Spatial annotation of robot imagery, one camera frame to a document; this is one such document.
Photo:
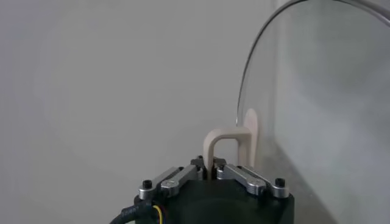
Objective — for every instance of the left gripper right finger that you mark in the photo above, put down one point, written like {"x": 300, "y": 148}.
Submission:
{"x": 243, "y": 178}

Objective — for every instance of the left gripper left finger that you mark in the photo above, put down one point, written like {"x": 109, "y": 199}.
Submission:
{"x": 175, "y": 182}

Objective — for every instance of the round glass pot lid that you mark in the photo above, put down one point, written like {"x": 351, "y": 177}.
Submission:
{"x": 320, "y": 106}

